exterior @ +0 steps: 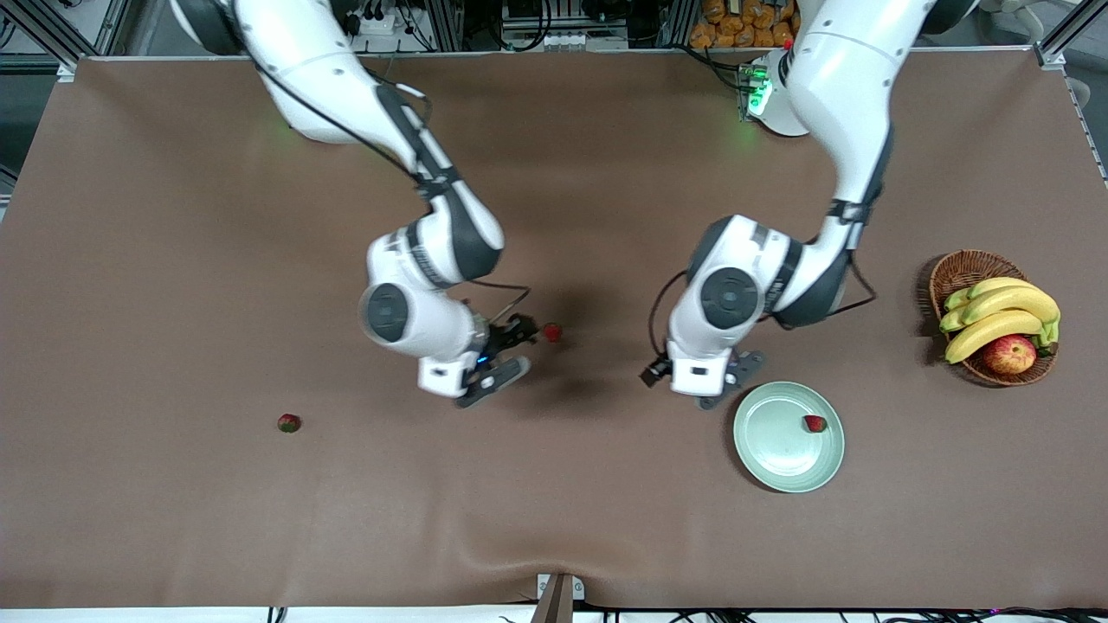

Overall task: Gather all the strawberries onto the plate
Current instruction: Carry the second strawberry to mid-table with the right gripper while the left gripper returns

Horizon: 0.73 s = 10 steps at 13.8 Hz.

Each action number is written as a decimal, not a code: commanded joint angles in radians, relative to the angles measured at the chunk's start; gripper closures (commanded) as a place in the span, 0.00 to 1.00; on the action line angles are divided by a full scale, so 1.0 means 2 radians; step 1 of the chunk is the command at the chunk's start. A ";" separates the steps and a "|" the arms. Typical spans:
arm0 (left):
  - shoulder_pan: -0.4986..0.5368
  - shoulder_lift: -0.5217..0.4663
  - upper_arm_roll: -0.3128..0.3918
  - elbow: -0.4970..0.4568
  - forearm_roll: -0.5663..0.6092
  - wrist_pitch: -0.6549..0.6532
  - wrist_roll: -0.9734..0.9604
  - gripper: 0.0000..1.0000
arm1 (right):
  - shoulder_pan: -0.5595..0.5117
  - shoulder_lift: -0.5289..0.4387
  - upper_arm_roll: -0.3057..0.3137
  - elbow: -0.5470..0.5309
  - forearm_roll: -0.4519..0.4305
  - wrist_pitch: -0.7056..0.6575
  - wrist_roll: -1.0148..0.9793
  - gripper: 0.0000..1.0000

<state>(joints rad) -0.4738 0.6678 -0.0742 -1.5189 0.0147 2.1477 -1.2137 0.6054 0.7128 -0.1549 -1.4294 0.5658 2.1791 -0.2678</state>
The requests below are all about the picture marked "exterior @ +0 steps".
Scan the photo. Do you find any pale green plate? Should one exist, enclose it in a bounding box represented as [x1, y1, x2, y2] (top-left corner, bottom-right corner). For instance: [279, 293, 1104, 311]
[733, 382, 846, 495]

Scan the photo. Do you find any metal table clamp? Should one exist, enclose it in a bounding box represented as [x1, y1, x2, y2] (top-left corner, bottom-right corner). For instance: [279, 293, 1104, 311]
[530, 573, 586, 623]

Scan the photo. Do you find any brown wicker basket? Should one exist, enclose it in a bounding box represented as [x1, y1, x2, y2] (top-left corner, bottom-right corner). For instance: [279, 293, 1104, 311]
[929, 250, 1059, 387]

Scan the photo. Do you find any brown table cloth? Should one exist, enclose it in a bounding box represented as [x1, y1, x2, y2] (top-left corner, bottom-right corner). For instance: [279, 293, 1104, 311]
[0, 50, 1108, 609]

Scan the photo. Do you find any red apple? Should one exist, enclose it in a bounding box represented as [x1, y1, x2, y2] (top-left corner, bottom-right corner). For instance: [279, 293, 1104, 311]
[982, 334, 1038, 376]

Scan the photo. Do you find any white power strip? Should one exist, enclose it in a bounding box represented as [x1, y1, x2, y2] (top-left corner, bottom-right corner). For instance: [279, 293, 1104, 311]
[346, 7, 401, 37]

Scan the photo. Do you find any bag of orange buns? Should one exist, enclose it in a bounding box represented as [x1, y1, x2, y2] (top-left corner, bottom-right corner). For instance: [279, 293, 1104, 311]
[690, 0, 802, 48]

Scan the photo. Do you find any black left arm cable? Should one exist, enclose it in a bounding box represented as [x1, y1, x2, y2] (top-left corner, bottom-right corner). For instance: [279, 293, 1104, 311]
[648, 195, 878, 364]

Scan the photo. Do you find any aluminium frame post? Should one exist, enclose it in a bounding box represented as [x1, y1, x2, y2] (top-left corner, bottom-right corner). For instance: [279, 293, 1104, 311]
[1034, 0, 1108, 70]
[0, 0, 131, 83]

